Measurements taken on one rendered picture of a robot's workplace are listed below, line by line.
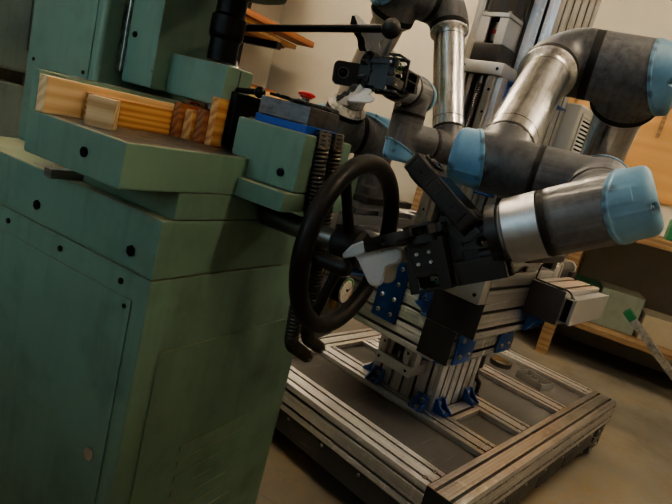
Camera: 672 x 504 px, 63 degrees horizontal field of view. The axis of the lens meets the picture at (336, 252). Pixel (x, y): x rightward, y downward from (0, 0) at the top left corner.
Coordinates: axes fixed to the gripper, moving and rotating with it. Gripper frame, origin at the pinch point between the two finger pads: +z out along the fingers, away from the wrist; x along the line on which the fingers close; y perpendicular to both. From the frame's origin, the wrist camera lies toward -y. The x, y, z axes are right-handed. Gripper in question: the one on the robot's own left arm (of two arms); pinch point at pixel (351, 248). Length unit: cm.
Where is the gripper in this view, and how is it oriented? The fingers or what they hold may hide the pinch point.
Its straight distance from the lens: 72.6
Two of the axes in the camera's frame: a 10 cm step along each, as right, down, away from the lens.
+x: 5.1, -0.6, 8.6
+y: 2.0, 9.8, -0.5
